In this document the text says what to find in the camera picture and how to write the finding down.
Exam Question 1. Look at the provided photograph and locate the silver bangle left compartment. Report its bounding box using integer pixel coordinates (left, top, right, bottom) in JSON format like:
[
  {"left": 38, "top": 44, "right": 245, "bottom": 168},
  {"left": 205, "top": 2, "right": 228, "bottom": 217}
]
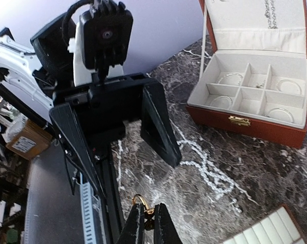
[{"left": 217, "top": 73, "right": 243, "bottom": 86}]

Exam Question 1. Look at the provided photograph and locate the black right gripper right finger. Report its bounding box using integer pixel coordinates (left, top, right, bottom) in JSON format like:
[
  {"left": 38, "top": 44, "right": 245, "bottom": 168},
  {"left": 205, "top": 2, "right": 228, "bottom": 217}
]
[{"left": 154, "top": 203, "right": 183, "bottom": 244}]

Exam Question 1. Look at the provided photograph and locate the gold ring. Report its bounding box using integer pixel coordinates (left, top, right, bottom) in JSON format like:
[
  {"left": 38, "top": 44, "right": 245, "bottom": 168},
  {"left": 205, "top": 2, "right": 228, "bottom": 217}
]
[{"left": 131, "top": 193, "right": 155, "bottom": 229}]

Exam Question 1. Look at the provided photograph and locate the red earring tray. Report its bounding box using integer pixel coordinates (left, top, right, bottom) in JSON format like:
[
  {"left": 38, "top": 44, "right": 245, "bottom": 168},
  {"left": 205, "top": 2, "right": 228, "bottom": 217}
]
[{"left": 223, "top": 204, "right": 307, "bottom": 244}]

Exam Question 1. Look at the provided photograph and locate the silver charm jewelry pile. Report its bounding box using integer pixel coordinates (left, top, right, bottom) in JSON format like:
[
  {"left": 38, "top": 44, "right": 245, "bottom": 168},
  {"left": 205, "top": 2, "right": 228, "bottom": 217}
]
[{"left": 255, "top": 80, "right": 266, "bottom": 89}]

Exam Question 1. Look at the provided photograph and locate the red wooden jewelry box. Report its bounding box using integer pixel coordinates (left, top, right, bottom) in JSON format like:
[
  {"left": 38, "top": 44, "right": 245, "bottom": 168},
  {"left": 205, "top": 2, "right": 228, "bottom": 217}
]
[{"left": 187, "top": 1, "right": 307, "bottom": 148}]

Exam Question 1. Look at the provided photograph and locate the silver bangle front compartment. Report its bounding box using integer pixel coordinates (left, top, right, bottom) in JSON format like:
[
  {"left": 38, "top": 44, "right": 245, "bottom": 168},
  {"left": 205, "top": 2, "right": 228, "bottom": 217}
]
[{"left": 210, "top": 96, "right": 232, "bottom": 109}]

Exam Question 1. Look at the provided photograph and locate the silver bangle right compartment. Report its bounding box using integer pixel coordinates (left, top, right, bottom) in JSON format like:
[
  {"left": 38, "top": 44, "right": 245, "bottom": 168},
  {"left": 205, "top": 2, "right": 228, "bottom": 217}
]
[{"left": 266, "top": 107, "right": 295, "bottom": 123}]

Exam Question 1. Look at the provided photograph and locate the silver bangle back compartment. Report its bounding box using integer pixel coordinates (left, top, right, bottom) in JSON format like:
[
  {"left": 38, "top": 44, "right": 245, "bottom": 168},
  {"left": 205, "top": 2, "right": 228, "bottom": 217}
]
[{"left": 276, "top": 79, "right": 302, "bottom": 95}]

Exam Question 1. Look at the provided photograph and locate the white pearl necklace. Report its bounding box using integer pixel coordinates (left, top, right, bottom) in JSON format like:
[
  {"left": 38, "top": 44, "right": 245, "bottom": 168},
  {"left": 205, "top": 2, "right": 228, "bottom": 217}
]
[{"left": 177, "top": 138, "right": 243, "bottom": 213}]

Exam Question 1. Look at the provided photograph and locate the silver chain necklace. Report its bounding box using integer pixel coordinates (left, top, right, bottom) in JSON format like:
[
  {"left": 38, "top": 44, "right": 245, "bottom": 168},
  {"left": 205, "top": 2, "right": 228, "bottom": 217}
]
[{"left": 264, "top": 0, "right": 278, "bottom": 30}]

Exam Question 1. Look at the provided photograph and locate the white slotted cable duct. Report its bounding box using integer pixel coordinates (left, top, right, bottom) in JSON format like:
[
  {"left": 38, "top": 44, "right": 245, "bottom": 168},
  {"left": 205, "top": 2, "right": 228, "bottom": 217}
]
[{"left": 80, "top": 182, "right": 97, "bottom": 244}]

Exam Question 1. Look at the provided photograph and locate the silver bangle compartment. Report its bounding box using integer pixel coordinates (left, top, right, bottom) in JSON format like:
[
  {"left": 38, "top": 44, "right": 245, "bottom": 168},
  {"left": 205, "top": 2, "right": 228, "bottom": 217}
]
[
  {"left": 266, "top": 107, "right": 295, "bottom": 123},
  {"left": 276, "top": 79, "right": 302, "bottom": 95},
  {"left": 210, "top": 96, "right": 232, "bottom": 109},
  {"left": 217, "top": 73, "right": 243, "bottom": 86}
]

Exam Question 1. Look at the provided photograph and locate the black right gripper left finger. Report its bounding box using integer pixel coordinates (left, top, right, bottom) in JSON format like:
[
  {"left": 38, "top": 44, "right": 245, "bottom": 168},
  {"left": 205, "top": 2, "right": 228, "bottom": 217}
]
[{"left": 116, "top": 203, "right": 145, "bottom": 244}]

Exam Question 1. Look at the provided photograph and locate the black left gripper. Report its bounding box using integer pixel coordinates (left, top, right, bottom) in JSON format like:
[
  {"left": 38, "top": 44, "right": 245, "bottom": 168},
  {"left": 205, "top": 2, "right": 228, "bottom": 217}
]
[{"left": 31, "top": 13, "right": 182, "bottom": 201}]

